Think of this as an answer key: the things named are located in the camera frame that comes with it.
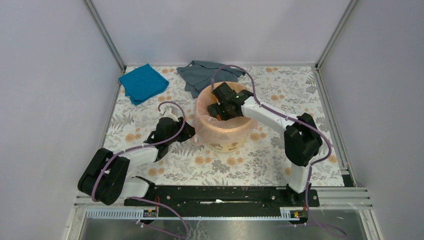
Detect pink plastic trash bag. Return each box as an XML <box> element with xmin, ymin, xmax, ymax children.
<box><xmin>191</xmin><ymin>82</ymin><xmax>259</xmax><ymax>147</ymax></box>

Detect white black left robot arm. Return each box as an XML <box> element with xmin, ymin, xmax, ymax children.
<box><xmin>77</xmin><ymin>116</ymin><xmax>196</xmax><ymax>206</ymax></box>

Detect grey-green crumpled cloth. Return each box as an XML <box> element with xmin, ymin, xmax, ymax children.
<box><xmin>176</xmin><ymin>60</ymin><xmax>245</xmax><ymax>99</ymax></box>

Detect blue folded cloth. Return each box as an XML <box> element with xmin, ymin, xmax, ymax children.
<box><xmin>119</xmin><ymin>63</ymin><xmax>169</xmax><ymax>106</ymax></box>

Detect floral patterned table cloth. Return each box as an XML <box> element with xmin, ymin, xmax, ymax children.
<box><xmin>103</xmin><ymin>66</ymin><xmax>331</xmax><ymax>186</ymax></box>

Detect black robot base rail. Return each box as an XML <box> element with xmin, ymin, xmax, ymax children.
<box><xmin>145</xmin><ymin>185</ymin><xmax>320</xmax><ymax>218</ymax></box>

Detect yellow plastic trash bin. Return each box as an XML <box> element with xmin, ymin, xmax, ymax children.
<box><xmin>194</xmin><ymin>82</ymin><xmax>259</xmax><ymax>154</ymax></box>

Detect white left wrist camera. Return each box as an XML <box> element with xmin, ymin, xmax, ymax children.
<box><xmin>162</xmin><ymin>109</ymin><xmax>179</xmax><ymax>122</ymax></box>

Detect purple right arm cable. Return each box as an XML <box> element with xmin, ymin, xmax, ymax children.
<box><xmin>210</xmin><ymin>64</ymin><xmax>349</xmax><ymax>239</ymax></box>

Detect aluminium frame post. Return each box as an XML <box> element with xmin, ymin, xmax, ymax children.
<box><xmin>82</xmin><ymin>0</ymin><xmax>127</xmax><ymax>73</ymax></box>
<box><xmin>315</xmin><ymin>0</ymin><xmax>360</xmax><ymax>69</ymax></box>

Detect aluminium frame post right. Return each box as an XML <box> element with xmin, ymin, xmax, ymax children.
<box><xmin>315</xmin><ymin>0</ymin><xmax>360</xmax><ymax>69</ymax></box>

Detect aluminium frame post left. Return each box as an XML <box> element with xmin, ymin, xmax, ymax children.
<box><xmin>82</xmin><ymin>0</ymin><xmax>127</xmax><ymax>73</ymax></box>

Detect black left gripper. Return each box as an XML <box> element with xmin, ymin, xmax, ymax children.
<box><xmin>165</xmin><ymin>116</ymin><xmax>198</xmax><ymax>145</ymax></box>

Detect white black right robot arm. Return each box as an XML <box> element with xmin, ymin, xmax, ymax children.
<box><xmin>207</xmin><ymin>82</ymin><xmax>323</xmax><ymax>206</ymax></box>

